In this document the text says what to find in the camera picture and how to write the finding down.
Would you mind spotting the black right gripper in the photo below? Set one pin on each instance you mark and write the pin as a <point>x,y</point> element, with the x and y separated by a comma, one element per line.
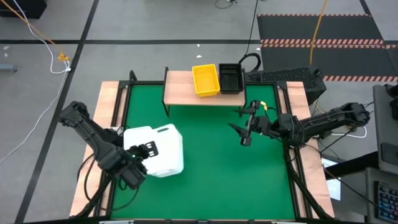
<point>262,124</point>

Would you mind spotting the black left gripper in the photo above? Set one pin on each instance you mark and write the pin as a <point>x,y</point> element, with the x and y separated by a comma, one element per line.
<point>133,158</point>

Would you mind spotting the black slotted plastic basket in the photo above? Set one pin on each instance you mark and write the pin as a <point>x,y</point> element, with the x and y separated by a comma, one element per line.
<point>231,81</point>

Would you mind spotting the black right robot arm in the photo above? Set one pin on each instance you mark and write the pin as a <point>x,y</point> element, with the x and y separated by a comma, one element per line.
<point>326,119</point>

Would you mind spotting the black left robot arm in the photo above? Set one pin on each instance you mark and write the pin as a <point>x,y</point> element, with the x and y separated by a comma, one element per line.
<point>93,137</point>

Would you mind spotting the yellow tape tag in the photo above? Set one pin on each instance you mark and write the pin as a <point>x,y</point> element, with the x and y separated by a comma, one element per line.
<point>263,104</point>

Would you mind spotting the green table mat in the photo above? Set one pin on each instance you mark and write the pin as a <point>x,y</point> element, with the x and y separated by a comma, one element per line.
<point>217,171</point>

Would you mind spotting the black perforated metal case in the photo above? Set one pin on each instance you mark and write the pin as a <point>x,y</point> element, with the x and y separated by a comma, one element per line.
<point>289,74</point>

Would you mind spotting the black hazard-striped floor mat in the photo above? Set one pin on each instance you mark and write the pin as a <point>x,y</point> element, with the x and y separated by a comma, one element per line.
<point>348,59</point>
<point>295,28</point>

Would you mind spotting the white paper sheet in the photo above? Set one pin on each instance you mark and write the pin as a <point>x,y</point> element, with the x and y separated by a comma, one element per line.
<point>332,186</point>

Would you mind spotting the grey equipment cabinet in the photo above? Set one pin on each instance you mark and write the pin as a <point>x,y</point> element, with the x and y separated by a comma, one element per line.
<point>385,130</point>

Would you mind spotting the grey floor object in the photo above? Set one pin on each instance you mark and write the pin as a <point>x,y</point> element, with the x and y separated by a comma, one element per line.
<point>7,68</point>

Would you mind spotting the black box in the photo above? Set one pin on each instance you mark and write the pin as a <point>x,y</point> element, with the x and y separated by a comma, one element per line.
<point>21,7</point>

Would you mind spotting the wooden shelf with black frame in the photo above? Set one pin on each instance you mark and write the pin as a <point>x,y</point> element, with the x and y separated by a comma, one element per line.
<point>180,90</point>

